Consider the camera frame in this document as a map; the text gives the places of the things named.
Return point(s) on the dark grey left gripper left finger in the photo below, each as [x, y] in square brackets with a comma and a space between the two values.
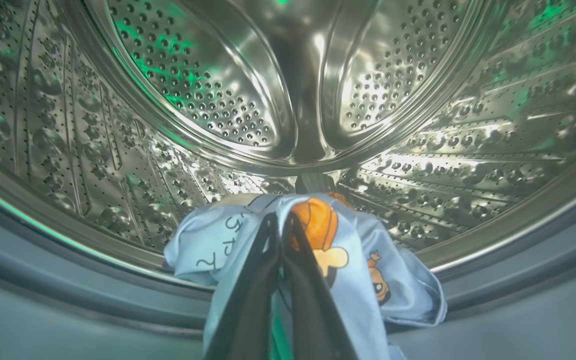
[248, 310]

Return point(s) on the blue bear-print garment white lining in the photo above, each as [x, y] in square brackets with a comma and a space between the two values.
[398, 285]

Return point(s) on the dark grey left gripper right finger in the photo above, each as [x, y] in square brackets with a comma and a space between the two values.
[313, 320]

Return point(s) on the stainless steel washing machine drum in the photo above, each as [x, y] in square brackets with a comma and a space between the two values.
[118, 125]

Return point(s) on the grey rubber door gasket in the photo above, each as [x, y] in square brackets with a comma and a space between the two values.
[68, 300]

